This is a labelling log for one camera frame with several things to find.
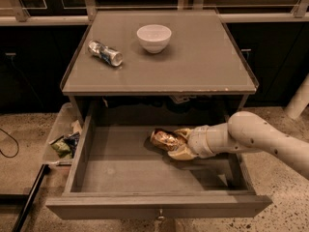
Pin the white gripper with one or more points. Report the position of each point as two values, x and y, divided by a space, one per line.
198 142

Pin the orange gold soda can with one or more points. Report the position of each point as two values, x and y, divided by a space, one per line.
165 139

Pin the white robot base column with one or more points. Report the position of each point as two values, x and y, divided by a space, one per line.
299 101

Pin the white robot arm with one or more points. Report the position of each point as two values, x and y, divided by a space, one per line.
245 132

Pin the metal drawer pull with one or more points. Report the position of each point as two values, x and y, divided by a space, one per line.
160 215

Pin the open grey top drawer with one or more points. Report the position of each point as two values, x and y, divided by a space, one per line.
118 173

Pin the grey cabinet with glass top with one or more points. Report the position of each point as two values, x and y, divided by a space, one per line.
201 58

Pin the silver blue soda can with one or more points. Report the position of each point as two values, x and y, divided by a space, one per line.
109 55

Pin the white ceramic bowl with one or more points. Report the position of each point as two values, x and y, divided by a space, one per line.
154 37

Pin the green snack bag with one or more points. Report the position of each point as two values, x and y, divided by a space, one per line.
66 145

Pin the clear plastic bin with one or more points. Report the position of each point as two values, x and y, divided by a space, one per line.
66 123

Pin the black floor rail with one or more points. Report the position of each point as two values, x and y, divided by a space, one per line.
30 197

